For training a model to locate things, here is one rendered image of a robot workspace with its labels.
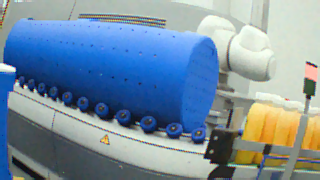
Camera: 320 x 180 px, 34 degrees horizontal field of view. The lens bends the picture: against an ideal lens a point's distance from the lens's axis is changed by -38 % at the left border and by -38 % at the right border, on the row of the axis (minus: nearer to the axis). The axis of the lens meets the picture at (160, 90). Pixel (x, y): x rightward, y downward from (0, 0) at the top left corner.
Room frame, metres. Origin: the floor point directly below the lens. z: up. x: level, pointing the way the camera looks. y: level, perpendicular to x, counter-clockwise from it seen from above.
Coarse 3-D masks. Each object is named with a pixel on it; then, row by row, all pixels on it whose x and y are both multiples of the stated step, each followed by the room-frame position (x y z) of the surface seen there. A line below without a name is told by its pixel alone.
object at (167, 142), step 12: (24, 84) 2.41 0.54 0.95; (36, 96) 2.34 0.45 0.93; (60, 108) 2.28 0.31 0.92; (84, 120) 2.23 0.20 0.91; (96, 120) 2.22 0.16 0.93; (120, 132) 2.18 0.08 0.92; (132, 132) 2.17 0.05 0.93; (144, 132) 2.17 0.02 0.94; (156, 144) 2.13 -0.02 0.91; (168, 144) 2.12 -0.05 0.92; (180, 144) 2.11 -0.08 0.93; (192, 144) 2.11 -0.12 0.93
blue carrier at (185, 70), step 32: (32, 32) 2.38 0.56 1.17; (64, 32) 2.30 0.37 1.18; (96, 32) 2.25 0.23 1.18; (128, 32) 2.22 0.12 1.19; (160, 32) 2.20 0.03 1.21; (192, 32) 2.22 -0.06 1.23; (32, 64) 2.34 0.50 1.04; (64, 64) 2.26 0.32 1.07; (96, 64) 2.20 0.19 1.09; (128, 64) 2.16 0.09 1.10; (160, 64) 2.13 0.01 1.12; (192, 64) 2.13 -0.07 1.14; (96, 96) 2.23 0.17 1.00; (128, 96) 2.17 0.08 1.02; (160, 96) 2.12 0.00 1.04; (192, 96) 2.17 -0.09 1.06; (192, 128) 2.22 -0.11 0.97
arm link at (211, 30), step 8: (208, 16) 2.77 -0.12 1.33; (216, 16) 2.75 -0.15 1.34; (200, 24) 2.76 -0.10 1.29; (208, 24) 2.72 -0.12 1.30; (216, 24) 2.71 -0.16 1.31; (224, 24) 2.72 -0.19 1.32; (232, 24) 2.75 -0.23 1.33; (200, 32) 2.74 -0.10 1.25; (208, 32) 2.72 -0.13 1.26; (216, 32) 2.70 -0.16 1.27; (224, 32) 2.70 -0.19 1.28; (232, 32) 2.71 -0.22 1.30; (216, 40) 2.69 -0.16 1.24; (224, 40) 2.68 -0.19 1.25; (224, 48) 2.67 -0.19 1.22; (224, 56) 2.68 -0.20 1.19; (224, 64) 2.69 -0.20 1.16; (224, 72) 2.73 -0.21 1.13
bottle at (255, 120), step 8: (256, 104) 1.98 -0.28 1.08; (256, 112) 1.97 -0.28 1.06; (264, 112) 1.98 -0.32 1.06; (248, 120) 1.98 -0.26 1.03; (256, 120) 1.96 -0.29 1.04; (264, 120) 1.98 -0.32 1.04; (248, 128) 1.97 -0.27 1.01; (256, 128) 1.96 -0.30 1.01; (248, 136) 1.97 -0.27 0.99; (256, 136) 1.97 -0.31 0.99; (240, 152) 1.97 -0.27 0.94; (248, 152) 1.96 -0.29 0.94; (240, 160) 1.97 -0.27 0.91; (248, 160) 1.97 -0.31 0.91
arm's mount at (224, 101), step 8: (216, 96) 2.61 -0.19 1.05; (224, 96) 2.59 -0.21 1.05; (232, 96) 2.57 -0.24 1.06; (240, 96) 2.71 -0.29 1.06; (248, 96) 2.86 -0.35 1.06; (216, 104) 2.60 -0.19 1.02; (224, 104) 2.59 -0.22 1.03; (232, 104) 2.60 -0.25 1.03; (240, 104) 2.67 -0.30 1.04; (248, 104) 2.75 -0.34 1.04; (224, 112) 2.58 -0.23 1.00; (248, 112) 2.76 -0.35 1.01
